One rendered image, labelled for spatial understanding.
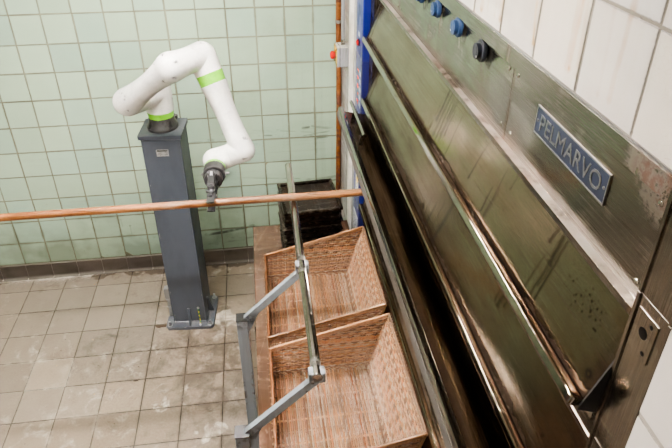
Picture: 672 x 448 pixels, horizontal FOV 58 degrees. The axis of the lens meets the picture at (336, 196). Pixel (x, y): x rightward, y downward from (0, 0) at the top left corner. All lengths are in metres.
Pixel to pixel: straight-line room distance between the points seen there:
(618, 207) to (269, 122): 2.83
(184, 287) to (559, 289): 2.66
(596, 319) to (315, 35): 2.66
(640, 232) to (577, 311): 0.20
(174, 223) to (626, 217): 2.60
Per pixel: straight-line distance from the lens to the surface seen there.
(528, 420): 1.25
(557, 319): 1.06
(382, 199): 1.96
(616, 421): 0.99
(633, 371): 0.92
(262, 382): 2.50
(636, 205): 0.88
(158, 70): 2.53
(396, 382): 2.24
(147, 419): 3.24
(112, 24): 3.44
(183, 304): 3.55
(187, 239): 3.27
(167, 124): 3.00
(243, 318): 2.21
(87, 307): 3.95
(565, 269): 1.06
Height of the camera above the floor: 2.44
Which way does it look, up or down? 31 degrees down
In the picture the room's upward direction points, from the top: straight up
